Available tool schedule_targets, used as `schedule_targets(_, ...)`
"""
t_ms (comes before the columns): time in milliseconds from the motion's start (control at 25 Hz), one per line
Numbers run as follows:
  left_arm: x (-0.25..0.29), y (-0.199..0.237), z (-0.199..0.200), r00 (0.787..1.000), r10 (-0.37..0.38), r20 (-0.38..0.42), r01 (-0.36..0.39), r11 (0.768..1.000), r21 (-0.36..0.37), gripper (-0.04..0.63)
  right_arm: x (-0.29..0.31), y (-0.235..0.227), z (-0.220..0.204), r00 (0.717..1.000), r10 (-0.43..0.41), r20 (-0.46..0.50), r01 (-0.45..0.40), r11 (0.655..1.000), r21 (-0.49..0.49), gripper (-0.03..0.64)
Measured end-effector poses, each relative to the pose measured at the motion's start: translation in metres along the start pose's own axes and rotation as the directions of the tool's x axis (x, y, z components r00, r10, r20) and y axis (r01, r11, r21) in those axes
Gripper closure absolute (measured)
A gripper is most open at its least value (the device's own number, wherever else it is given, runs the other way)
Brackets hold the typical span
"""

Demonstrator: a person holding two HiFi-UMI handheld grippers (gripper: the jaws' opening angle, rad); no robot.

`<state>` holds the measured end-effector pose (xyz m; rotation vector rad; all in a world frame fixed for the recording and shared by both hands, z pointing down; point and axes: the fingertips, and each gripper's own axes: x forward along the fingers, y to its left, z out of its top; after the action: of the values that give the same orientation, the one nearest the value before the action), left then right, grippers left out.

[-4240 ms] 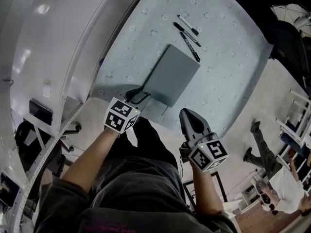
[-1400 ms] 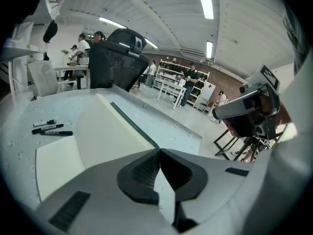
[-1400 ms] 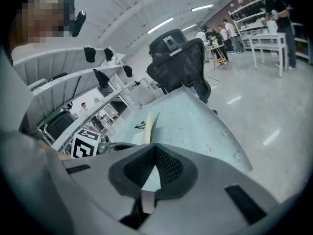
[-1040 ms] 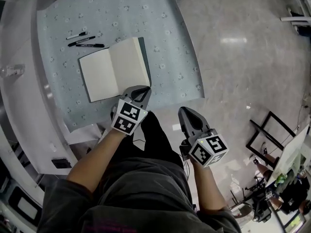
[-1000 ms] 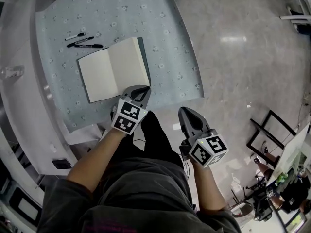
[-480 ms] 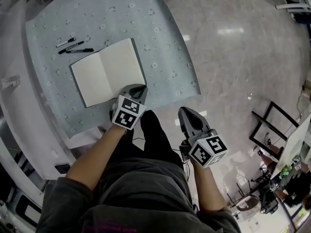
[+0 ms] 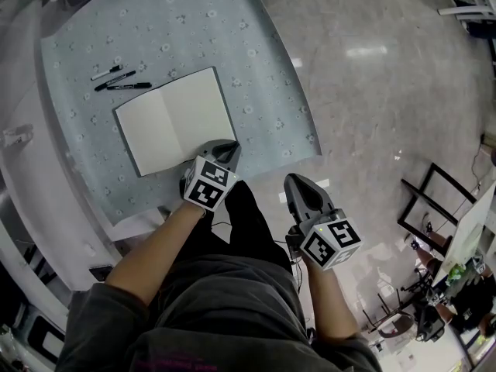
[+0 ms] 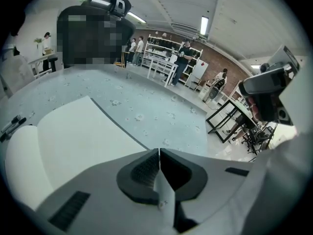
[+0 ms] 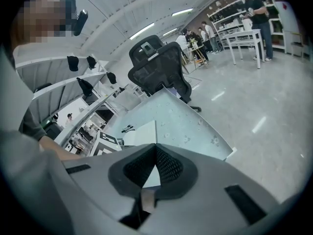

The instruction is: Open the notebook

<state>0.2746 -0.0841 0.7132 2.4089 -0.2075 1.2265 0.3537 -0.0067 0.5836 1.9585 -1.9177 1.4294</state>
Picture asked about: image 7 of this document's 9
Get black phone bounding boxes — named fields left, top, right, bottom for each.
left=88, top=263, right=114, bottom=283

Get person's right forearm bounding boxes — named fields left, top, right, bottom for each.
left=301, top=260, right=360, bottom=341

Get person's left forearm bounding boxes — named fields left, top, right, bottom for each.
left=103, top=198, right=207, bottom=312

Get black metal frame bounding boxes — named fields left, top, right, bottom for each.
left=397, top=161, right=478, bottom=244

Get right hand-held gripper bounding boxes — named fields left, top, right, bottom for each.
left=284, top=173, right=363, bottom=272

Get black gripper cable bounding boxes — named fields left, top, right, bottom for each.
left=270, top=238, right=308, bottom=300

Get white-barrel marker pen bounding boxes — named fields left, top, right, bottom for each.
left=90, top=64, right=126, bottom=82

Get wooden stool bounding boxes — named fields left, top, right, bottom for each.
left=362, top=284, right=416, bottom=341

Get person's grey shirt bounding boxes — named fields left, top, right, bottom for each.
left=53, top=253, right=385, bottom=372

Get grey notebook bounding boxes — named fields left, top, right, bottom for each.
left=112, top=66, right=239, bottom=179

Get clear plastic bottle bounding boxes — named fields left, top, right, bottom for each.
left=2, top=123, right=36, bottom=147

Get person's black trousers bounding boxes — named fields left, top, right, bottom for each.
left=211, top=179, right=295, bottom=275

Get black marker pen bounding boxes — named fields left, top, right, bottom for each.
left=94, top=70, right=137, bottom=92
left=105, top=81, right=153, bottom=91

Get long white bench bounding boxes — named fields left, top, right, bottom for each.
left=0, top=0, right=117, bottom=298

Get white table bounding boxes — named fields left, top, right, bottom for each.
left=436, top=0, right=496, bottom=29
left=440, top=180, right=496, bottom=286

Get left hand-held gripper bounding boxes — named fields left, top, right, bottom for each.
left=179, top=139, right=242, bottom=212

